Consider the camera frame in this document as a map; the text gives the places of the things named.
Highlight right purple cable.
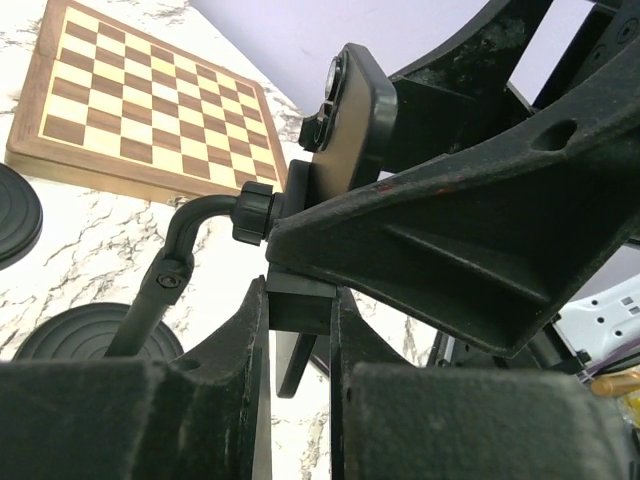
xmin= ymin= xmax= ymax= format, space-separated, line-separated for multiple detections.
xmin=584 ymin=339 xmax=640 ymax=381

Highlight black phone stand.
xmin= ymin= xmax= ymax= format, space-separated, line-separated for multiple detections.
xmin=12 ymin=159 xmax=341 ymax=364
xmin=0 ymin=163 xmax=43 ymax=270

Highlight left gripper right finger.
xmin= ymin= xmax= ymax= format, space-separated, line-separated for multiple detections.
xmin=330 ymin=289 xmax=630 ymax=479

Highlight wooden chessboard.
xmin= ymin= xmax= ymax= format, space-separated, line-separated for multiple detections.
xmin=5 ymin=1 xmax=287 ymax=203

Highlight black phone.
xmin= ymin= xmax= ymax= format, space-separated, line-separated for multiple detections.
xmin=267 ymin=43 xmax=398 ymax=398

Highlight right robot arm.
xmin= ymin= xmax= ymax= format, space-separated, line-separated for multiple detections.
xmin=267 ymin=33 xmax=639 ymax=360

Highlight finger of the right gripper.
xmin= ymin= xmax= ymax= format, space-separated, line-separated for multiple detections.
xmin=266 ymin=49 xmax=639 ymax=356

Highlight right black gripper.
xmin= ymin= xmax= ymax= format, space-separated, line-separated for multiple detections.
xmin=383 ymin=1 xmax=639 ymax=170

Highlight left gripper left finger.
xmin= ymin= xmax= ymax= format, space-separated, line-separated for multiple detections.
xmin=1 ymin=278 xmax=272 ymax=480

